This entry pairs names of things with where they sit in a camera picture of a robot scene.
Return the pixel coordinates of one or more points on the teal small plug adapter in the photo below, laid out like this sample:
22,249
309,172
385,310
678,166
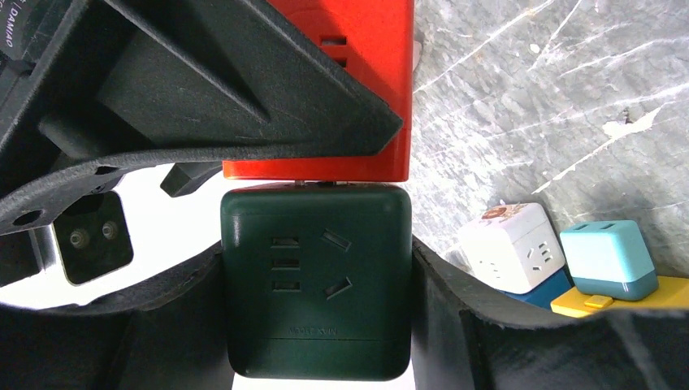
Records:
609,258

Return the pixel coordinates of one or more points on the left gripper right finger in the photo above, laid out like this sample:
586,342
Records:
467,335

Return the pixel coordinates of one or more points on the red cube adapter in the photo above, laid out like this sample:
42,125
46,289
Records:
373,42

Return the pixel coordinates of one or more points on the dark blue cube adapter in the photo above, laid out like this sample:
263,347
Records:
546,292

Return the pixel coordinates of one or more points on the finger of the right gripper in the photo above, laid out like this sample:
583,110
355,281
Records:
206,81

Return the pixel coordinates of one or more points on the yellow cube adapter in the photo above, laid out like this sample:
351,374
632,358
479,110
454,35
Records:
671,294

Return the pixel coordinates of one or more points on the dark green cube adapter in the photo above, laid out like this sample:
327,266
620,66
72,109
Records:
318,280

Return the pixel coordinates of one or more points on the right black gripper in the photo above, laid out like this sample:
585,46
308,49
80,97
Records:
53,56

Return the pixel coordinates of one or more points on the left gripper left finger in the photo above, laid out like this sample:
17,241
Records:
166,332

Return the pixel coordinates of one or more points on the white cube adapter with picture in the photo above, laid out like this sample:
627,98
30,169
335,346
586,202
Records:
512,248

